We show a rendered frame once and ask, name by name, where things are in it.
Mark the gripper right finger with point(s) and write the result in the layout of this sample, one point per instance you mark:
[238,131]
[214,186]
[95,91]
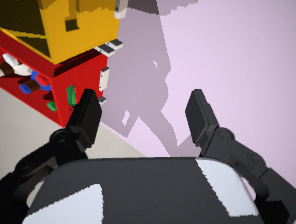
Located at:
[275,197]

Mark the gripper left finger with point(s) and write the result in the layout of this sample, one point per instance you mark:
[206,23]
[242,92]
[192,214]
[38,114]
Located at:
[65,145]

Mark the white bottle with brown label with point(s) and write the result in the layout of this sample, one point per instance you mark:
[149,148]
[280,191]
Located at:
[6,69]

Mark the blue bottle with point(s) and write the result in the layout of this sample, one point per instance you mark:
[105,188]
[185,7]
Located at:
[32,85]

